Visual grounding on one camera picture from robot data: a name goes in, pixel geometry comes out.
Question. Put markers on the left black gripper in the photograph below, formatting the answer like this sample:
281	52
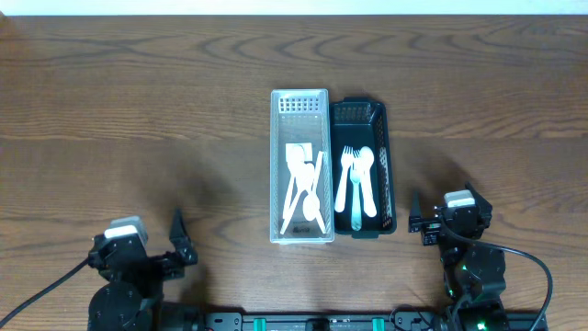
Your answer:
162	263

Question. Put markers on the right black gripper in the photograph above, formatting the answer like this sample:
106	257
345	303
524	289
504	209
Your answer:
429	225

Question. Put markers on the white fork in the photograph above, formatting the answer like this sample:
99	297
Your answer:
364	162
356	218
347	159

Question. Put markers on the black plastic basket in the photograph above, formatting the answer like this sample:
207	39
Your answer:
358	122

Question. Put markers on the white spoon top horizontal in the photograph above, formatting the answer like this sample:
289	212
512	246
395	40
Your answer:
293	168

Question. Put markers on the clear plastic basket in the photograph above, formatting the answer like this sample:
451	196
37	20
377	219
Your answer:
300	116

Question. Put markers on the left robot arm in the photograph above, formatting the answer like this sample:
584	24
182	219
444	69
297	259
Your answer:
133	298

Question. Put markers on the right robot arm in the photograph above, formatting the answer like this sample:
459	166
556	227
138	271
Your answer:
473	271

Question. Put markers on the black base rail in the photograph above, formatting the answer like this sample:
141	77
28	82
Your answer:
358	322

